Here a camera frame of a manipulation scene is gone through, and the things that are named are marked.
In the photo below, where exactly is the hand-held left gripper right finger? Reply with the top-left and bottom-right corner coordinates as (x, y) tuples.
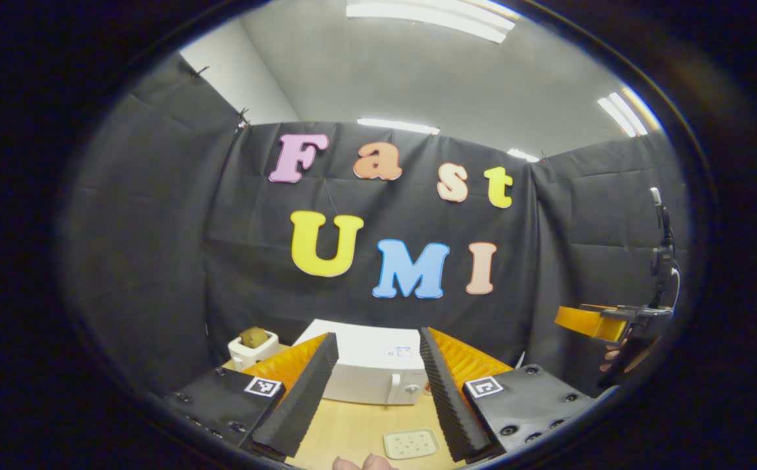
(419, 326), (598, 463)

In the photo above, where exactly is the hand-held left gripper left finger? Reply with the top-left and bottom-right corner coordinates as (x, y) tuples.
(166, 332), (340, 459)

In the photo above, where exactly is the white microwave oven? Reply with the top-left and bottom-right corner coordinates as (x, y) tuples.
(292, 319), (431, 407)

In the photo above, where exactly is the pale green square tray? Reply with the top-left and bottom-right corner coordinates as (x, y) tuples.
(382, 428), (440, 460)

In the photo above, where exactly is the white toaster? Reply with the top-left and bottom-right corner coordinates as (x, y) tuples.
(228, 330), (280, 372)

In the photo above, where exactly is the brown bread slice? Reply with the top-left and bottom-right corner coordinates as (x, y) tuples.
(239, 326), (270, 349)

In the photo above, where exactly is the black backdrop cloth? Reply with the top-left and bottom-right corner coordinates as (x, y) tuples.
(59, 54), (691, 396)

